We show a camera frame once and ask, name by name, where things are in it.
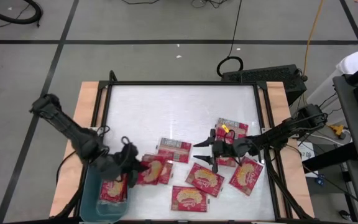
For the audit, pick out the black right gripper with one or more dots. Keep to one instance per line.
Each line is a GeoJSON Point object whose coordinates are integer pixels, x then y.
{"type": "Point", "coordinates": [228, 149]}

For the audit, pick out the white paper sheet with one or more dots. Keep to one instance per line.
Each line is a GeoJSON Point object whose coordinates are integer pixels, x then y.
{"type": "Point", "coordinates": [306, 155]}

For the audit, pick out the yellow gripper tag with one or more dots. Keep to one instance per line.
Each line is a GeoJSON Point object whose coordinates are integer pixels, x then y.
{"type": "Point", "coordinates": [225, 128]}

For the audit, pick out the black frame support strut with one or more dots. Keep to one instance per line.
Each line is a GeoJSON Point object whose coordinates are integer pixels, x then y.
{"type": "Point", "coordinates": [284, 188]}

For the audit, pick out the black perforated computer case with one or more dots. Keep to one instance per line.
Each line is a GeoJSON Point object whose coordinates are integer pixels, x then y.
{"type": "Point", "coordinates": [266, 76]}

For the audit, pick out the black desk crossbar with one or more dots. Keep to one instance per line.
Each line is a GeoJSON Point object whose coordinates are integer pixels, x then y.
{"type": "Point", "coordinates": [328, 158]}

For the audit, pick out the black caster wheel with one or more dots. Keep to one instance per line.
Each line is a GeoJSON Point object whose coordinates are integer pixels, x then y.
{"type": "Point", "coordinates": [344, 214]}

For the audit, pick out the yellow power plug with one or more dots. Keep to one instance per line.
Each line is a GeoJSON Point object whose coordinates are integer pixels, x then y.
{"type": "Point", "coordinates": [338, 129]}

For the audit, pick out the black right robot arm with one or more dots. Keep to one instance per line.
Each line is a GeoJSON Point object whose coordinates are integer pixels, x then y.
{"type": "Point", "coordinates": [284, 130]}

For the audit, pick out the white bin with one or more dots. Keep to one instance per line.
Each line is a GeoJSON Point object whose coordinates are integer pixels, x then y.
{"type": "Point", "coordinates": [357, 62]}

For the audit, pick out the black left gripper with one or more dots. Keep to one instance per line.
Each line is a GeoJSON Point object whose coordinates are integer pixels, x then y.
{"type": "Point", "coordinates": [120, 161]}

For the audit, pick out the small blue tag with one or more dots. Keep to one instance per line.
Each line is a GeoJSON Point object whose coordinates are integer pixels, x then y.
{"type": "Point", "coordinates": [320, 180]}

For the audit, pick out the teal plastic basket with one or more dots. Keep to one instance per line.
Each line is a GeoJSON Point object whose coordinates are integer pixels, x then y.
{"type": "Point", "coordinates": [89, 202]}

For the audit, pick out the black table frame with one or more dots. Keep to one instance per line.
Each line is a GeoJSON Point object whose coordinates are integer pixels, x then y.
{"type": "Point", "coordinates": [182, 83]}

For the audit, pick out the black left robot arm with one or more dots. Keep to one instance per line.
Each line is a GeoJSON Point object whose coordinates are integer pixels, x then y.
{"type": "Point", "coordinates": [70, 129]}

